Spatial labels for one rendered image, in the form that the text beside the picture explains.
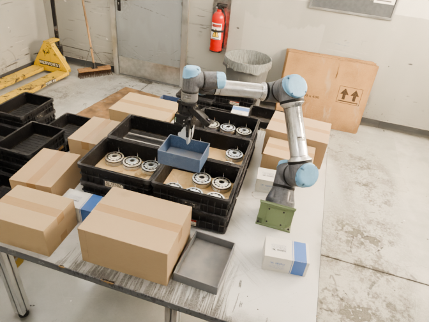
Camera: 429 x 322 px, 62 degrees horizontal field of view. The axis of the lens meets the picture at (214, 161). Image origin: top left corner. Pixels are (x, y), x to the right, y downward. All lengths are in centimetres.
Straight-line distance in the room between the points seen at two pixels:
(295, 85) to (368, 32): 293
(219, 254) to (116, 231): 50
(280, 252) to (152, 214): 60
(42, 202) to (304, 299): 124
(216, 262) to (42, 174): 98
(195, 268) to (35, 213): 74
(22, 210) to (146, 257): 62
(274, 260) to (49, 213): 102
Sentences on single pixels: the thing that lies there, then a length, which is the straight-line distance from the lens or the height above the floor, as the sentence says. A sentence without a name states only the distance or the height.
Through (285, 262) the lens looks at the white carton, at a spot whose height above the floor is 77.
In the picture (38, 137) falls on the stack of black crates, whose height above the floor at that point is 49.
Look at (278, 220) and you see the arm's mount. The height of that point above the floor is 77.
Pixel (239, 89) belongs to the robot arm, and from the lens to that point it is 177.
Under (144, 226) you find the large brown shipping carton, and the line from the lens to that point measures 157.
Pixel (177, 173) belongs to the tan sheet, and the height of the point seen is 83.
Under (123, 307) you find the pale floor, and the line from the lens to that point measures 242.
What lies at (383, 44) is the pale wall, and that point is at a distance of 464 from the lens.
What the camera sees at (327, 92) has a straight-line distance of 456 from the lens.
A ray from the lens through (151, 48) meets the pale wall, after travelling 514.
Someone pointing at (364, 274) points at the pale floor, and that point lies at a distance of 289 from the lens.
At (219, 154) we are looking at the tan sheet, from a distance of 216.
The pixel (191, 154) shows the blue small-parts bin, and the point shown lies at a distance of 170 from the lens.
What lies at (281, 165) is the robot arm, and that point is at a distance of 187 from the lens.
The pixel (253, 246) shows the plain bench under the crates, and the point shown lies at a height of 70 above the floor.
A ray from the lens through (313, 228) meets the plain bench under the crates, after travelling 200.
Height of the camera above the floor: 201
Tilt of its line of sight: 34 degrees down
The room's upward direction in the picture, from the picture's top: 6 degrees clockwise
